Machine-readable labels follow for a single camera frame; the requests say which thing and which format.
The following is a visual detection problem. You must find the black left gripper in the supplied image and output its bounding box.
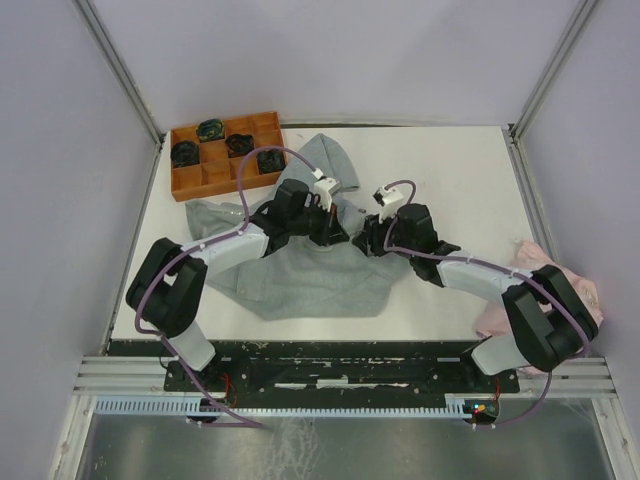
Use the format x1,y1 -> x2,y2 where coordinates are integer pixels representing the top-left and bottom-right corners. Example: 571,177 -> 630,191
288,199 -> 349,247

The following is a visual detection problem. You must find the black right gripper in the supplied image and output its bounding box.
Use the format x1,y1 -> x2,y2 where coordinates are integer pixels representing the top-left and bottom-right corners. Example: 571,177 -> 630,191
351,206 -> 416,258

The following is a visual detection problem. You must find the grey zip jacket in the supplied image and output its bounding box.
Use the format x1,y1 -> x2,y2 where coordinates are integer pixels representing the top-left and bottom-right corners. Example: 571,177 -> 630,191
185,134 -> 410,321

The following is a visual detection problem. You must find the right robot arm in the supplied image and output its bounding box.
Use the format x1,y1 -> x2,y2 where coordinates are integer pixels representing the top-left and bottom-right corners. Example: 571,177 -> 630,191
353,203 -> 599,391

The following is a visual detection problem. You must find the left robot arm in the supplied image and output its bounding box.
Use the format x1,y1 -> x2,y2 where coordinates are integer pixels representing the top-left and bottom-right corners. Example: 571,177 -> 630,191
125,177 -> 349,390

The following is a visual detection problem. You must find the dark rolled sock right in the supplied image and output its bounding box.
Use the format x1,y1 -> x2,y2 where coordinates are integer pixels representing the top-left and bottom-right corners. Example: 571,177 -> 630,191
256,149 -> 286,174

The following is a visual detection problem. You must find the dark rolled sock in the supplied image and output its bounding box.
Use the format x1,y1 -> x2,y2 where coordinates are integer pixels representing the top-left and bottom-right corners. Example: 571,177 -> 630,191
225,133 -> 254,158
170,140 -> 200,168
196,118 -> 225,143
256,149 -> 286,174

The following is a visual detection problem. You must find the dark rolled sock middle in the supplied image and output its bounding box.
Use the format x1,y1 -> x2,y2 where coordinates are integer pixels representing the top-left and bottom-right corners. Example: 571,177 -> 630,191
225,133 -> 254,158

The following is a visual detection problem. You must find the wooden compartment tray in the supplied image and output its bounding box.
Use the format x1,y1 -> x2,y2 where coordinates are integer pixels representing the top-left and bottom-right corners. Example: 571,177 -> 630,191
170,111 -> 284,202

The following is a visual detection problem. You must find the pink cloth bag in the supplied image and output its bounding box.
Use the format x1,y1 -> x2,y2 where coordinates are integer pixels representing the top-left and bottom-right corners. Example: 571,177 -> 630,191
472,239 -> 606,376

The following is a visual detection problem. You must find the dark rolled sock top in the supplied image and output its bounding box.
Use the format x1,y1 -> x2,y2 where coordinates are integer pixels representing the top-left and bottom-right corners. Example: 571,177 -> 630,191
196,118 -> 225,143

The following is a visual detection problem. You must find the dark rolled sock left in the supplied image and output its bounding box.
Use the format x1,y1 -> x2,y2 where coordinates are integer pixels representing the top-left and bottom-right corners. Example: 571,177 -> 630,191
170,140 -> 200,168

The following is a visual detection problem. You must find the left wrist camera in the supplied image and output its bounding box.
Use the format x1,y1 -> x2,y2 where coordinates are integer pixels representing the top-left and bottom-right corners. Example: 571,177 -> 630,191
312,169 -> 342,212

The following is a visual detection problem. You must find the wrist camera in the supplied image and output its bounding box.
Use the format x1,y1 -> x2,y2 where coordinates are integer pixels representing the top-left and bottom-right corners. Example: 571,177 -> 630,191
312,169 -> 342,212
373,186 -> 405,224

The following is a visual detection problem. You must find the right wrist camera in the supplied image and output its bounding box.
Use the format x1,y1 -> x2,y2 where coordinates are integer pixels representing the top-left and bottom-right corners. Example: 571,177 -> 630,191
373,186 -> 405,224

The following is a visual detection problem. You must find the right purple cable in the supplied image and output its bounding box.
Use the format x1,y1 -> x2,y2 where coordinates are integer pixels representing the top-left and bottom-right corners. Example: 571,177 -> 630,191
379,179 -> 596,429

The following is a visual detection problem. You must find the purple cable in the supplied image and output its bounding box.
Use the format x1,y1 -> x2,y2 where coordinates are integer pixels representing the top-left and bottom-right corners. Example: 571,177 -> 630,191
134,145 -> 326,334
379,179 -> 596,429

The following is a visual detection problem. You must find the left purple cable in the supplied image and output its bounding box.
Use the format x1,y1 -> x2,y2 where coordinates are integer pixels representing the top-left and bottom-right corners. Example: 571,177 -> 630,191
134,145 -> 326,334

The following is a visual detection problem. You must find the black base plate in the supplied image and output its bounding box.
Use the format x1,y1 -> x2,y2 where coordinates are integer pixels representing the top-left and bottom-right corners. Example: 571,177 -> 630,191
164,339 -> 521,407

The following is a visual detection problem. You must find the right aluminium frame post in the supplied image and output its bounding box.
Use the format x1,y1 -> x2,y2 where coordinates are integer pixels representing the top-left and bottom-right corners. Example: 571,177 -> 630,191
509,0 -> 606,146

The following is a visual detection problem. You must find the aluminium frame post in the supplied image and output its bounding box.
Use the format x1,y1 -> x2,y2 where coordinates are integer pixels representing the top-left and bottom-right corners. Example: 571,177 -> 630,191
509,0 -> 606,146
74,0 -> 166,146

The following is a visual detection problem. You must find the light blue cable duct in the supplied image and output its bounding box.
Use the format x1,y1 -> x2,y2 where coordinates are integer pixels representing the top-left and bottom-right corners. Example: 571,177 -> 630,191
94,392 -> 476,417

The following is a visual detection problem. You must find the aluminium front rail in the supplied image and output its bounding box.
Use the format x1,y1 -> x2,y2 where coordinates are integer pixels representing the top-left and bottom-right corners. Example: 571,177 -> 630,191
73,356 -> 617,399

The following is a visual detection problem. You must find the left aluminium frame post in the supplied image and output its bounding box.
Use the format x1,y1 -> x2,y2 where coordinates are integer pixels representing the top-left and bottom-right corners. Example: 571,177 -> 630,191
74,0 -> 166,146

